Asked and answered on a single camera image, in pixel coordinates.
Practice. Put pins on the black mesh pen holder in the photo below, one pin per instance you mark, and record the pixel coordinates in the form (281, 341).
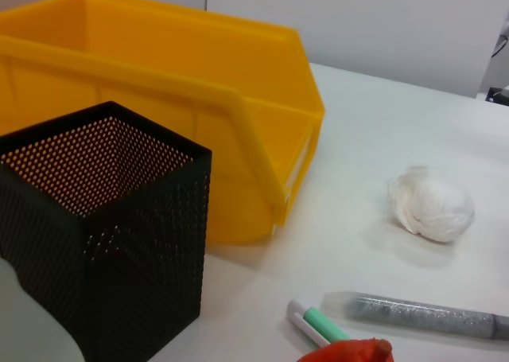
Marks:
(139, 258)

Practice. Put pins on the green and white pen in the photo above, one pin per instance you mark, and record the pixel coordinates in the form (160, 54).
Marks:
(318, 318)

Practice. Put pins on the yellow plastic storage bin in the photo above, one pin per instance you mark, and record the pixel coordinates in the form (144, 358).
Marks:
(159, 71)

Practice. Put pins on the grey glitter marker pen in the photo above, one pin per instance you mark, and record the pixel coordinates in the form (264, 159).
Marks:
(417, 314)

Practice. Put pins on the red-orange toy orange fruit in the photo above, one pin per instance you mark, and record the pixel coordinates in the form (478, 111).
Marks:
(342, 352)

